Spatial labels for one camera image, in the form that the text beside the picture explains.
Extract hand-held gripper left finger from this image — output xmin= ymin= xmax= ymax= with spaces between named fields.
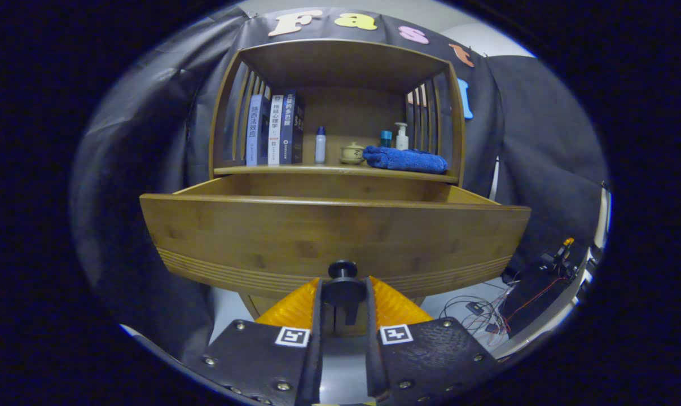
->
xmin=185 ymin=276 xmax=324 ymax=406

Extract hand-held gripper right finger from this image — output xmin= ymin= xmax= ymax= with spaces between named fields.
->
xmin=364 ymin=275 xmax=502 ymax=406

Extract wooden drawer with black knob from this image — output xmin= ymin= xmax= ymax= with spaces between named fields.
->
xmin=139 ymin=174 xmax=531 ymax=326

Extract wooden countertop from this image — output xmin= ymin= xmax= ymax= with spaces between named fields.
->
xmin=213 ymin=162 xmax=459 ymax=184

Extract wooden cabinet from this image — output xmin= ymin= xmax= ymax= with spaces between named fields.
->
xmin=208 ymin=38 xmax=467 ymax=339

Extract black equipment with orange part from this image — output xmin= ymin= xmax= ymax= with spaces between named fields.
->
xmin=501 ymin=237 xmax=586 ymax=339

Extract folded blue towel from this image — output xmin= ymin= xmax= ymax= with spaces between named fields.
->
xmin=362 ymin=145 xmax=449 ymax=174

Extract beige lidded teacup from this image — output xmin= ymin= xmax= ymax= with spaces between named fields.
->
xmin=340 ymin=142 xmax=367 ymax=165

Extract white book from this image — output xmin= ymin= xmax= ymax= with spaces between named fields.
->
xmin=267 ymin=94 xmax=284 ymax=166

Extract dark blue book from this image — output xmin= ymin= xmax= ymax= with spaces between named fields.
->
xmin=279 ymin=91 xmax=305 ymax=165

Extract light blue book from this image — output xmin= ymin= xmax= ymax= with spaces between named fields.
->
xmin=245 ymin=94 xmax=271 ymax=166

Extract black backdrop cloth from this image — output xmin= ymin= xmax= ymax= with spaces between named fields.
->
xmin=69 ymin=6 xmax=610 ymax=361

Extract white device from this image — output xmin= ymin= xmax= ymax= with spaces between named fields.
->
xmin=577 ymin=186 xmax=610 ymax=305

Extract tangled thin cables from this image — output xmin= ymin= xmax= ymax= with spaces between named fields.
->
xmin=439 ymin=276 xmax=516 ymax=346

